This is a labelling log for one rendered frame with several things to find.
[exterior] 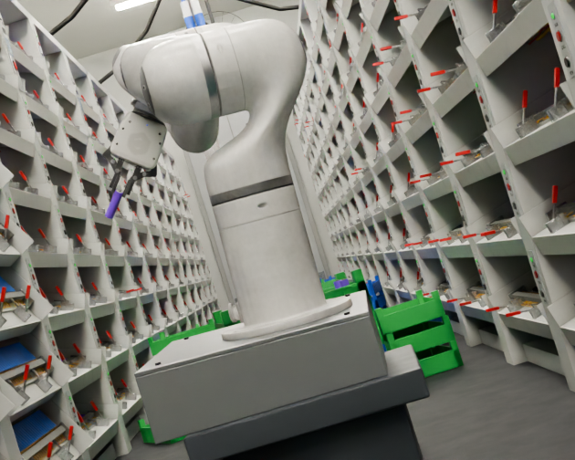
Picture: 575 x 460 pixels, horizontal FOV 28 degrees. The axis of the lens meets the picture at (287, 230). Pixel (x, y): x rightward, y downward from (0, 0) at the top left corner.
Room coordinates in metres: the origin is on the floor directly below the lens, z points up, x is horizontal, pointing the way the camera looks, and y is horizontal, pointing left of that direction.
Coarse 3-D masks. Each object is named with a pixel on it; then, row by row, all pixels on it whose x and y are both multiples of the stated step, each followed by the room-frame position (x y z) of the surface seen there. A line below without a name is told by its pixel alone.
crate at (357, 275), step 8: (352, 272) 2.32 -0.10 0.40; (360, 272) 2.32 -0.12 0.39; (360, 280) 2.32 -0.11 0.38; (328, 288) 2.51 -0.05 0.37; (336, 288) 2.31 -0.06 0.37; (344, 288) 2.31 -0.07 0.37; (352, 288) 2.32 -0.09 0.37; (360, 288) 2.32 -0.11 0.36; (328, 296) 2.31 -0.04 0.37; (336, 296) 2.31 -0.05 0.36; (368, 296) 2.32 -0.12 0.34; (216, 312) 2.45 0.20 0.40; (224, 312) 2.28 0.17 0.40; (216, 320) 2.45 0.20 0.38; (224, 320) 2.27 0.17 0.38
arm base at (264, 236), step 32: (288, 192) 1.58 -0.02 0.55; (224, 224) 1.58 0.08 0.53; (256, 224) 1.55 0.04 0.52; (288, 224) 1.57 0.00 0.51; (256, 256) 1.56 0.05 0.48; (288, 256) 1.56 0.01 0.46; (256, 288) 1.56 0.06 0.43; (288, 288) 1.56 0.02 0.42; (320, 288) 1.60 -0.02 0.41; (256, 320) 1.57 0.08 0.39; (288, 320) 1.53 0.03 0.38
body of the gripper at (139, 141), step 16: (128, 112) 2.39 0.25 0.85; (128, 128) 2.38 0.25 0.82; (144, 128) 2.38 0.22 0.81; (160, 128) 2.39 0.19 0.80; (112, 144) 2.37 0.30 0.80; (128, 144) 2.38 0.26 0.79; (144, 144) 2.38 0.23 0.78; (160, 144) 2.39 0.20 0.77; (128, 160) 2.38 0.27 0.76; (144, 160) 2.38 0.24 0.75
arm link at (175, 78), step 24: (144, 48) 1.88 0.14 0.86; (168, 48) 1.55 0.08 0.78; (192, 48) 1.55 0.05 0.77; (120, 72) 1.94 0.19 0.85; (144, 72) 1.56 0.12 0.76; (168, 72) 1.54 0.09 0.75; (192, 72) 1.54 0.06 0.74; (144, 96) 1.57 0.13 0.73; (168, 96) 1.54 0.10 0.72; (192, 96) 1.55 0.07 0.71; (216, 96) 1.56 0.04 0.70; (168, 120) 1.58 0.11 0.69; (192, 120) 1.58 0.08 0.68
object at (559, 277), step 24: (456, 0) 2.46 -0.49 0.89; (480, 0) 2.46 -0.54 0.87; (504, 0) 2.46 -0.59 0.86; (480, 24) 2.46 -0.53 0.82; (528, 48) 2.46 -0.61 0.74; (552, 48) 2.46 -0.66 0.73; (480, 72) 2.46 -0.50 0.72; (504, 72) 2.46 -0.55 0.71; (528, 72) 2.46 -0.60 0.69; (552, 72) 2.46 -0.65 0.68; (504, 96) 2.46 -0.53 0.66; (528, 96) 2.46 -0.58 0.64; (528, 168) 2.46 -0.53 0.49; (552, 168) 2.46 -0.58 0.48; (528, 192) 2.46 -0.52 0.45; (528, 240) 2.49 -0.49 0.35; (552, 264) 2.46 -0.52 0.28; (552, 288) 2.46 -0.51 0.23
